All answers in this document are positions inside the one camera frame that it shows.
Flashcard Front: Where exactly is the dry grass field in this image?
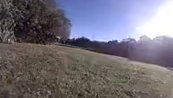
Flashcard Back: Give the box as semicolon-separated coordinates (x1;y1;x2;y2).
0;34;173;98

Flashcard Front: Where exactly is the distant row of trees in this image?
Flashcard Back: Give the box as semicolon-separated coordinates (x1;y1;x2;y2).
61;16;173;69

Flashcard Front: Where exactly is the dense wood of trees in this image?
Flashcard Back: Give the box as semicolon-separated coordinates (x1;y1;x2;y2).
0;0;77;56

